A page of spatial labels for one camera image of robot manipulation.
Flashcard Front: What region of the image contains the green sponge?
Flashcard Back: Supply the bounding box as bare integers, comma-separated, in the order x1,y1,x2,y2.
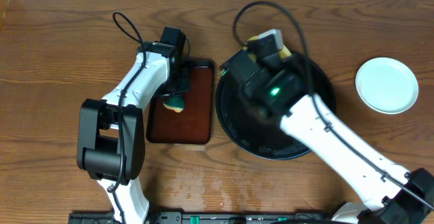
163,96,185,113

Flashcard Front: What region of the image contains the yellow plate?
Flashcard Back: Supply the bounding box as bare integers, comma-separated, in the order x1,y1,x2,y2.
242,36,292,62

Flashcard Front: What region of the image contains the light blue plate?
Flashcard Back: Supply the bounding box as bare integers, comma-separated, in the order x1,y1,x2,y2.
355,57,419,115

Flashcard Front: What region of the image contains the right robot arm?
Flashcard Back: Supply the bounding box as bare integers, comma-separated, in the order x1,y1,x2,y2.
221,50,433,223

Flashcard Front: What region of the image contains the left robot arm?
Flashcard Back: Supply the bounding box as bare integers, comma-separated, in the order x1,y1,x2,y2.
77,39,188,223

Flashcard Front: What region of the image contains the rectangular brown tray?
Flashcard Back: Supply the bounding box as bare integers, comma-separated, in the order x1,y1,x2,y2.
146,60,214,145

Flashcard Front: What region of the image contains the round black tray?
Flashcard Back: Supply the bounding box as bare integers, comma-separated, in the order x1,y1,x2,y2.
216,52,336,160

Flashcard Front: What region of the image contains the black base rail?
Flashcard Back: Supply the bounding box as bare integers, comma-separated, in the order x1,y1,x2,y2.
68,212,334,224

